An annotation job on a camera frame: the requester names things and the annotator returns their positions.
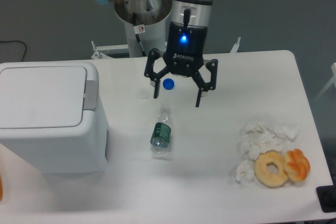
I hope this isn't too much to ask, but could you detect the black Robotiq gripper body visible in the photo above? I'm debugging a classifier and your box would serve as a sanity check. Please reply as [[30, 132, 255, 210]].
[[163, 22, 208, 77]]

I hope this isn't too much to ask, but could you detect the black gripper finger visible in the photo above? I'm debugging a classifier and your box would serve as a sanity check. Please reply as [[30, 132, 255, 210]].
[[144, 48, 169, 99], [189, 59, 218, 108]]

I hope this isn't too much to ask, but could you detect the white trash can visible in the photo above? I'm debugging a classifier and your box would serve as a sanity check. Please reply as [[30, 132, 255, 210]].
[[1, 61, 108, 174]]

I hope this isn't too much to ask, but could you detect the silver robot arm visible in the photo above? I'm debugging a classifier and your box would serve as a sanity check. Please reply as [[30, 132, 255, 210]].
[[96, 0, 218, 98]]

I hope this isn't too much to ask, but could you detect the blue bottle cap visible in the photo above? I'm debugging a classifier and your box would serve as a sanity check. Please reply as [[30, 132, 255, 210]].
[[163, 78, 175, 90]]

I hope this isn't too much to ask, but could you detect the white bottle cap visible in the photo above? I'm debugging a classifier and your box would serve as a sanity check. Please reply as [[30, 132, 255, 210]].
[[138, 90, 149, 100]]

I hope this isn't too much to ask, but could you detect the crumpled white tissue upper left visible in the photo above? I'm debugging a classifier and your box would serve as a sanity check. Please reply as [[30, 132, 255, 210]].
[[240, 121, 268, 135]]

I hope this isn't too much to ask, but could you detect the crumpled white tissue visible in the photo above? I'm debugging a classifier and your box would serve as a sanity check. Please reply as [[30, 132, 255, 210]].
[[274, 125, 299, 140], [240, 121, 268, 135], [234, 160, 255, 188], [238, 133, 283, 161]]

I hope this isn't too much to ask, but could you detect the crumpled white tissue middle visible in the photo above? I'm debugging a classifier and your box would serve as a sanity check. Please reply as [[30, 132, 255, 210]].
[[238, 133, 283, 161]]

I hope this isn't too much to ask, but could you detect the clear plastic bottle green label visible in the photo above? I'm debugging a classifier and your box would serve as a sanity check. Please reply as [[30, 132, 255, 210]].
[[150, 104, 173, 161]]

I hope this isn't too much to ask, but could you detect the crumpled white tissue upper right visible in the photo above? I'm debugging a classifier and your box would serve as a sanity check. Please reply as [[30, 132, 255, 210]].
[[274, 125, 299, 140]]

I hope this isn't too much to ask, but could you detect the crumpled white tissue bottom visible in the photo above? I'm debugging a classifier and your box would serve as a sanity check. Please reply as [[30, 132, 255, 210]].
[[234, 160, 255, 188]]

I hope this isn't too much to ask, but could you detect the orange twisted bread roll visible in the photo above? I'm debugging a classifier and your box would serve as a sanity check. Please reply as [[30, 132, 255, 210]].
[[283, 148, 310, 183]]

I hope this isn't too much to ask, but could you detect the black device at edge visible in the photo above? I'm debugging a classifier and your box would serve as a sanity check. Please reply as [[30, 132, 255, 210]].
[[316, 185, 335, 213]]

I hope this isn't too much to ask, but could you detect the orange object at left edge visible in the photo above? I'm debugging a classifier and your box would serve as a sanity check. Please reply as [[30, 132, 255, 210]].
[[0, 175, 3, 202]]

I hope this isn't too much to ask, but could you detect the metal table bracket right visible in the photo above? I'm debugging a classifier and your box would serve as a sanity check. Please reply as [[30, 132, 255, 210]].
[[230, 37, 241, 53]]

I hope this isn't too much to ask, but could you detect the metal table bracket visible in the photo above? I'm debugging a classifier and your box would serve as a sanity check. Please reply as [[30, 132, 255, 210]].
[[91, 40, 130, 59], [230, 37, 241, 53]]

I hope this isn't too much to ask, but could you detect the metal table bracket left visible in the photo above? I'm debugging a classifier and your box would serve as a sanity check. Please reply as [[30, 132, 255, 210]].
[[91, 40, 130, 59]]

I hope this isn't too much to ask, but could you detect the white frame at right edge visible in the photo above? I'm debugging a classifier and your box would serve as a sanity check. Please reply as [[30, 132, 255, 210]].
[[313, 62, 336, 103]]

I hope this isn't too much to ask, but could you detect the plain ring donut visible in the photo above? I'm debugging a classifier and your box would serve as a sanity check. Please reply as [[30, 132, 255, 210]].
[[254, 151, 288, 187]]

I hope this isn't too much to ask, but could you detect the black cable on floor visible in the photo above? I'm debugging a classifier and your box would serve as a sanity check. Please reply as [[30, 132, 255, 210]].
[[0, 40, 27, 62]]

